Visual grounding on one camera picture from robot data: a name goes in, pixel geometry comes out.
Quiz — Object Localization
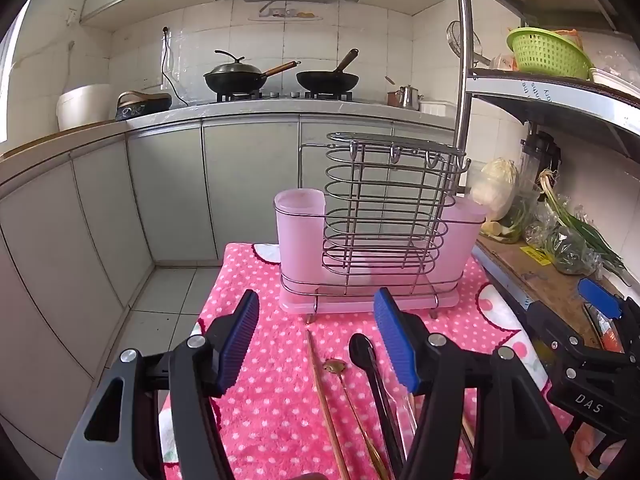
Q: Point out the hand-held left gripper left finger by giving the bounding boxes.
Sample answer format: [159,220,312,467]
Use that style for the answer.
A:
[56,289,261,480]

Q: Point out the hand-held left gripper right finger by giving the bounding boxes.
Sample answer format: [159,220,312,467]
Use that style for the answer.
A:
[373,287,591,480]

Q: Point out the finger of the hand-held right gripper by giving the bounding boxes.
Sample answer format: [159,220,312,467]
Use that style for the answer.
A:
[577,277,640,356]
[526,300,592,384]

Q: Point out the black spoon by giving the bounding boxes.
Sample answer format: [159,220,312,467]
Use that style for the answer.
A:
[348,332,407,480]

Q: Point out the thin gold spoon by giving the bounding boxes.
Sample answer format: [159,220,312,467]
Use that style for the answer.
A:
[322,358,391,480]

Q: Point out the clear plastic spoon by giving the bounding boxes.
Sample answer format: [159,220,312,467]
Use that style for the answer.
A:
[387,390,418,441]

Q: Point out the pink plastic utensil cup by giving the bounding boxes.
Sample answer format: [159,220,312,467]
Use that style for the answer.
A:
[274,188,327,286]
[440,196,487,286]

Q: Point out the metal wire utensil rack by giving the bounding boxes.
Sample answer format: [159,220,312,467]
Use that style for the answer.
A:
[280,131,472,323]

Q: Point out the bagged green vegetables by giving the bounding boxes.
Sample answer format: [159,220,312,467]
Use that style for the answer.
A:
[522,205,601,276]

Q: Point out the pink plastic drip tray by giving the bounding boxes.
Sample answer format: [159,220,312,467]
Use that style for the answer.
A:
[279,280,460,315]

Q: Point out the green onions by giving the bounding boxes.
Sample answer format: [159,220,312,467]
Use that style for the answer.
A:
[537,169,628,281]

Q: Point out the pink polka dot cloth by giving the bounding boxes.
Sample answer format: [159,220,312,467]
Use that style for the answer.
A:
[159,242,596,480]

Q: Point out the napa cabbage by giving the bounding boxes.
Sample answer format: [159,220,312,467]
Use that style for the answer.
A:
[471,157,520,221]

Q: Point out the black blender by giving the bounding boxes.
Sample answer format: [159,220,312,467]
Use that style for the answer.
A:
[519,130,562,196]

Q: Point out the grey kitchen cabinets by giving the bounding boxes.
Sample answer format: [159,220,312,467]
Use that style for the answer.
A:
[0,107,458,461]

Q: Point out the white tray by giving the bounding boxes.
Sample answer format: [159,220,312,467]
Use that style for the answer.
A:
[589,66,640,101]

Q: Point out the green plastic basket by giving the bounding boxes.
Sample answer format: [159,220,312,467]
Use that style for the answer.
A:
[506,27,593,80]

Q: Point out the steel kettle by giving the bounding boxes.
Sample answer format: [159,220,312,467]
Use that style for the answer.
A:
[397,85,425,111]

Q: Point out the gas stove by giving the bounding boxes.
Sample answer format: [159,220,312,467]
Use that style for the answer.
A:
[215,89,356,103]

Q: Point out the dark patterned electric pot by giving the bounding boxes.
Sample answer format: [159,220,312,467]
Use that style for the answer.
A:
[115,91,172,122]

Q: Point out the black wok with lid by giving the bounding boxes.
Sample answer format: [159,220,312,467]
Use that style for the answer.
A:
[202,50,302,96]

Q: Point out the metal storage shelf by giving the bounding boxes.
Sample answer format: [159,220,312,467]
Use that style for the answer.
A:
[452,0,640,196]

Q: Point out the black frying wok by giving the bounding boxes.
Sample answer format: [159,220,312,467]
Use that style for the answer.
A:
[296,48,361,93]

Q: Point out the white rice cooker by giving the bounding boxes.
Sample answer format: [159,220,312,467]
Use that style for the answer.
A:
[56,84,112,132]

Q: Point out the metal strainer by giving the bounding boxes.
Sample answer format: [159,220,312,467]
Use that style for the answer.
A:
[446,20,493,66]

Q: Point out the orange handled knife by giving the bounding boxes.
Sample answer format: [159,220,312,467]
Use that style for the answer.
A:
[582,302,625,353]

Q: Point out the black power cable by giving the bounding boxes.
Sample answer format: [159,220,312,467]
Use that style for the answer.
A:
[160,27,190,108]

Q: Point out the clear wall rack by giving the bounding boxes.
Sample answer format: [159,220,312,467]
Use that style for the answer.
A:
[247,1,323,22]

